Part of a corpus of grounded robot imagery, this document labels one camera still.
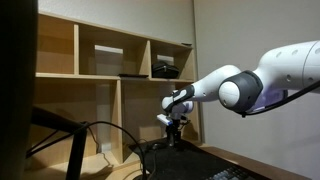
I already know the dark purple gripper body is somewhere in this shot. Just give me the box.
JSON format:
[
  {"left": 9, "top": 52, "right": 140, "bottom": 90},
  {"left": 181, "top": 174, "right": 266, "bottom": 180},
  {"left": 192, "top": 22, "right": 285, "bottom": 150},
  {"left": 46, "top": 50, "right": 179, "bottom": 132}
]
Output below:
[{"left": 169, "top": 113, "right": 188, "bottom": 131}]

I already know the black computer mouse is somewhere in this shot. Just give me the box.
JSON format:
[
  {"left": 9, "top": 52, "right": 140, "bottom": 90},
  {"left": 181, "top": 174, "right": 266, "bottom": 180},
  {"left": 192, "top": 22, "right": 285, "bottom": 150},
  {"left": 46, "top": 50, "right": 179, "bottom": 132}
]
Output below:
[{"left": 150, "top": 142, "right": 165, "bottom": 151}]

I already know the black desk mat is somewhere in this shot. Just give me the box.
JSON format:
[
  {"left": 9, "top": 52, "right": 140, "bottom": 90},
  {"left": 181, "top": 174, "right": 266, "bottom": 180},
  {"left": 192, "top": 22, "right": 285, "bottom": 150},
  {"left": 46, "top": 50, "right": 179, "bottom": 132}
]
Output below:
[{"left": 129, "top": 137, "right": 272, "bottom": 180}]

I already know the flat black tablet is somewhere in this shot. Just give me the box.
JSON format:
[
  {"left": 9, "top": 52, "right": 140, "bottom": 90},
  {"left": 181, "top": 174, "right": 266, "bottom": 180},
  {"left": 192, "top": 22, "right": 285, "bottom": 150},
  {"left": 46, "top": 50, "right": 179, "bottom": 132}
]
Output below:
[{"left": 117, "top": 73, "right": 150, "bottom": 79}]

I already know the grey mechanical keyboard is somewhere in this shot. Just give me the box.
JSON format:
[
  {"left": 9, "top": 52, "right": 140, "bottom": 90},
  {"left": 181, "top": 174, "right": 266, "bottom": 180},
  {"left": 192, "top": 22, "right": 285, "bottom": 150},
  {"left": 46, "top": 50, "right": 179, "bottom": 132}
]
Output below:
[{"left": 204, "top": 166, "right": 258, "bottom": 180}]

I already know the black monitor stand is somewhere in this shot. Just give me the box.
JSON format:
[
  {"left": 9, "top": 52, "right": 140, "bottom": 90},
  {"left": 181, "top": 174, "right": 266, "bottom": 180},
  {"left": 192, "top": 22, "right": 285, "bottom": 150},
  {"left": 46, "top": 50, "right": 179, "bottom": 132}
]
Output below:
[{"left": 26, "top": 106, "right": 90, "bottom": 180}]

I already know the light wooden shelf unit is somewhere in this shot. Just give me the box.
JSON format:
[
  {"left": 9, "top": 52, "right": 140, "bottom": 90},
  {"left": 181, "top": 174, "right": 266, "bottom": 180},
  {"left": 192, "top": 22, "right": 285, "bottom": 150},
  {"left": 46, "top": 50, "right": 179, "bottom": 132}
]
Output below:
[{"left": 28, "top": 11, "right": 203, "bottom": 180}]

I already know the black computer monitor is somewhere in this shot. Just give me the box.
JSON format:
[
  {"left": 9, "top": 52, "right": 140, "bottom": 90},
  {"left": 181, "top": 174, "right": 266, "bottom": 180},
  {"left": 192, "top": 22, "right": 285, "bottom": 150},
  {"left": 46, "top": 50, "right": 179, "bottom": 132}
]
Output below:
[{"left": 0, "top": 0, "right": 40, "bottom": 180}]

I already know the black monitor cable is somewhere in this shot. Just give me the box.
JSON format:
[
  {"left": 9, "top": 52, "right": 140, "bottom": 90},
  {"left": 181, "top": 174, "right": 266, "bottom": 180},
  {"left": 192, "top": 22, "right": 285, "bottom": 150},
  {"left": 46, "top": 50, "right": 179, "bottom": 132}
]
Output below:
[{"left": 81, "top": 120, "right": 150, "bottom": 178}]

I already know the white wall outlet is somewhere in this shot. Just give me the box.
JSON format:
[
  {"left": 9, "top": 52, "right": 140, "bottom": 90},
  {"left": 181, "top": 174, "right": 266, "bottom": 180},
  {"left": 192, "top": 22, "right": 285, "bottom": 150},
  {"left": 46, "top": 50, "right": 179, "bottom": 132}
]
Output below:
[{"left": 100, "top": 142, "right": 114, "bottom": 153}]

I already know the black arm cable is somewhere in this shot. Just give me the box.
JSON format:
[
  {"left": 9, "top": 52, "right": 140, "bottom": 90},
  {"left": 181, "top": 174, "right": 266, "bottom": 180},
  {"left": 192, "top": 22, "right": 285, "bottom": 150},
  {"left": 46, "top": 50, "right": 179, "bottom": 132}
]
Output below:
[{"left": 241, "top": 79, "right": 320, "bottom": 118}]

